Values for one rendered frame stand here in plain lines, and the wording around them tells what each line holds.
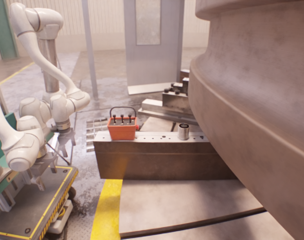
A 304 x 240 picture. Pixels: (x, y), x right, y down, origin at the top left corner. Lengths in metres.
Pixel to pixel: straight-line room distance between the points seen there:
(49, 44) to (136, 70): 3.12
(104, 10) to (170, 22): 10.43
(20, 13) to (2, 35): 13.95
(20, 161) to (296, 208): 0.92
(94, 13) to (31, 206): 13.68
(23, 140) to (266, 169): 0.89
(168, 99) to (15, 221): 1.85
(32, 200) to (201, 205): 1.22
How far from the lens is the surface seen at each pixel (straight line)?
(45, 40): 1.36
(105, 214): 1.74
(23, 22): 1.25
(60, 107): 1.15
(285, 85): 0.78
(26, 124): 0.94
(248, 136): 0.72
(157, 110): 2.45
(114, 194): 1.86
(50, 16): 1.33
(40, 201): 1.57
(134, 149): 1.32
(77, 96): 1.24
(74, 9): 14.53
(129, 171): 1.46
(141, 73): 4.34
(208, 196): 1.47
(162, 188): 1.46
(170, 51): 4.49
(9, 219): 1.58
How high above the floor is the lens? 1.41
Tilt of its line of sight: 28 degrees down
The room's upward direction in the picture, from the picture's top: straight up
